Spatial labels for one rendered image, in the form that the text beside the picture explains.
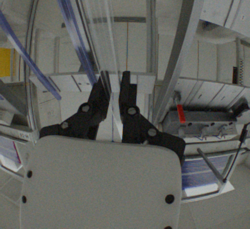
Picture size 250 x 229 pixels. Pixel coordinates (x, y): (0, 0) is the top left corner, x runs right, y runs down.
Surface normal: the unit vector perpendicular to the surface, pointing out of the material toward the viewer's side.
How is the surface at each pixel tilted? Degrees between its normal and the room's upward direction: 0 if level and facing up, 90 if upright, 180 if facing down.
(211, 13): 45
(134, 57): 90
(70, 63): 90
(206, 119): 135
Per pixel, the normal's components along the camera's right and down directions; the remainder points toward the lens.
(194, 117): -0.03, -0.53
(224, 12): -0.07, 0.85
